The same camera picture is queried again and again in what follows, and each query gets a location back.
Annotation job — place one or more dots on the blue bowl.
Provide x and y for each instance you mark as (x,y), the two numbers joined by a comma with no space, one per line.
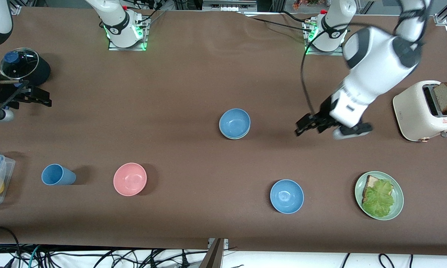
(287,196)
(234,122)

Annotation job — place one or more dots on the green bowl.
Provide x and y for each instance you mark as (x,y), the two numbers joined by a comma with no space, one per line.
(235,138)

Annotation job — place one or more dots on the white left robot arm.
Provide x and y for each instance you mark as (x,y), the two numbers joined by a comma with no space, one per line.
(379,56)

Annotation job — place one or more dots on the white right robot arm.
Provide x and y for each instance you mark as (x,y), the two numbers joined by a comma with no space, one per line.
(115,18)

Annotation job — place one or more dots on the pink bowl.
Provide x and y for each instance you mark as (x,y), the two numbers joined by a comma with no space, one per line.
(130,179)

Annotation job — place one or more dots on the white toaster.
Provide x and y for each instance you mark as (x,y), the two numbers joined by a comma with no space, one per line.
(413,115)

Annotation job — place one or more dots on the clear plastic container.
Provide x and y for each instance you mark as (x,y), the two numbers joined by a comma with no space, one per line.
(9,167)

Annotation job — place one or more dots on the bread slice under lettuce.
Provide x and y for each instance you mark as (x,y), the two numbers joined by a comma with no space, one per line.
(371,181)

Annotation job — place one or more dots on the blue cup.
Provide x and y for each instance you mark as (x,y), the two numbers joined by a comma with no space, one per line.
(57,175)

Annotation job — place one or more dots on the green lettuce leaf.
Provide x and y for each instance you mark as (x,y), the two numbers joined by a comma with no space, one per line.
(379,199)

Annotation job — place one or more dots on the brown toast slice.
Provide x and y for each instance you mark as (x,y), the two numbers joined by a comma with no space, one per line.
(444,96)

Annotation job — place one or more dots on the green plate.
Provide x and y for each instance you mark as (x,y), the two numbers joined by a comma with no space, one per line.
(399,197)

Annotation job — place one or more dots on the brown table cloth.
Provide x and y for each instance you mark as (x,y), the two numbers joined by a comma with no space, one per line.
(171,93)

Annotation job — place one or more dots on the grey power strip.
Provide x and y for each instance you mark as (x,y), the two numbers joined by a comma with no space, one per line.
(229,6)

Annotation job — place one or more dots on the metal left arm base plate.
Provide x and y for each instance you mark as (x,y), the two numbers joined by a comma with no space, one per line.
(337,53)

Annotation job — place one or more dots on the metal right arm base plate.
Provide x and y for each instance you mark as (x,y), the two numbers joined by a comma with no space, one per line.
(128,48)

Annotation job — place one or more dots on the metal frame post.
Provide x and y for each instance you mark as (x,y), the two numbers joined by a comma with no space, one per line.
(214,257)

